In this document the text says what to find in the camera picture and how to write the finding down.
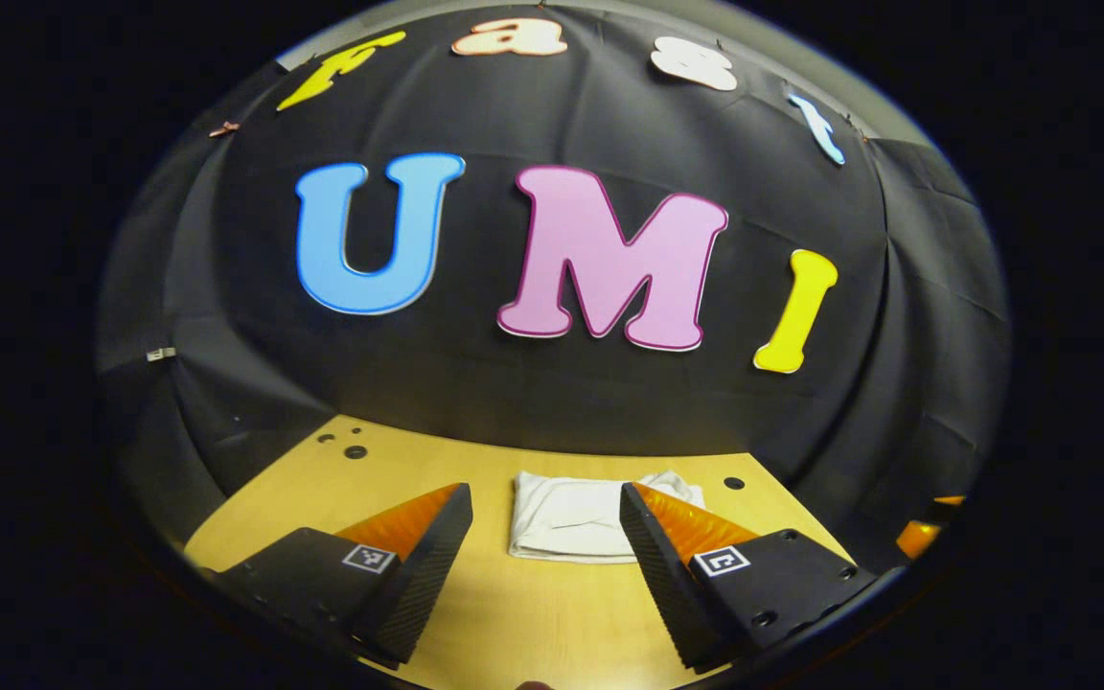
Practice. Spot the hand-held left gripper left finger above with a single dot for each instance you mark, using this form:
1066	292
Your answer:
427	575

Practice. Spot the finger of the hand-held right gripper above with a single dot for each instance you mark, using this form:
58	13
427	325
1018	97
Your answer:
950	499
916	539

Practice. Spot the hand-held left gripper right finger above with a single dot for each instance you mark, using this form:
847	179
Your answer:
662	575

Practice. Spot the white jeans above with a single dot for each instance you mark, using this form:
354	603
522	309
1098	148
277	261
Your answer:
571	522

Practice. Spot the black backdrop cloth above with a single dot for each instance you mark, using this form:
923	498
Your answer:
475	383

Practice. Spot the small white clip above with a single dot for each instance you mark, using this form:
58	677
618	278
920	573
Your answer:
161	354

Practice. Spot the small copper clip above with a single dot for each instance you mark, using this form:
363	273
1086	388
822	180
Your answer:
223	127

